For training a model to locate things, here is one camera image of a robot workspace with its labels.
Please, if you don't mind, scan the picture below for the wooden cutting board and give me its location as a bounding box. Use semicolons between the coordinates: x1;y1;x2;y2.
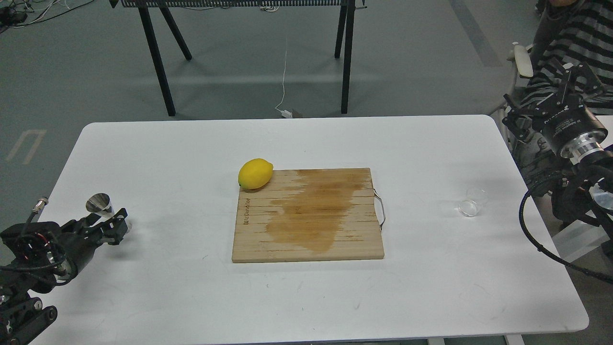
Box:
231;168;385;264

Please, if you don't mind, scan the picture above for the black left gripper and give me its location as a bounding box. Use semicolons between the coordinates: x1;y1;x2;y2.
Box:
1;208;130;293

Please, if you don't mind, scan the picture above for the white cable with plug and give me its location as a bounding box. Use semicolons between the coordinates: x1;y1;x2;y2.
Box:
275;34;294;119

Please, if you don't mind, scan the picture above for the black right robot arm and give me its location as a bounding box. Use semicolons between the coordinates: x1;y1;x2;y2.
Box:
502;59;612;284

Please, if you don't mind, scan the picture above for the person in striped shirt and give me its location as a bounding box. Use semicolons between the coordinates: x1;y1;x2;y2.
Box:
512;0;613;189

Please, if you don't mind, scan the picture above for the yellow lemon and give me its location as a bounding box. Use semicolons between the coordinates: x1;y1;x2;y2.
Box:
237;159;273;189

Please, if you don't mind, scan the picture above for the white chair armrest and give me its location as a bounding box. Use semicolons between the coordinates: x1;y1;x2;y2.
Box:
507;41;534;78

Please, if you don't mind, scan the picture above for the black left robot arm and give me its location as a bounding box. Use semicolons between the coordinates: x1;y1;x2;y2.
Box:
0;194;132;345

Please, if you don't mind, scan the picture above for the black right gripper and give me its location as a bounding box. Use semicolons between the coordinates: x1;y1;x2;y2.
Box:
502;62;607;160

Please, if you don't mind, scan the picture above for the small clear glass cup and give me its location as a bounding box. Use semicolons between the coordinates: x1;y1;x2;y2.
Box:
457;187;489;218

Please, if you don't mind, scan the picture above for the steel double jigger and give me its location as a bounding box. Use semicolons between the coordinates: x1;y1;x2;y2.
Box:
85;194;132;232

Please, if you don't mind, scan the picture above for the black trestle table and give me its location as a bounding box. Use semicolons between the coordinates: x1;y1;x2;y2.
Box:
108;0;368;117

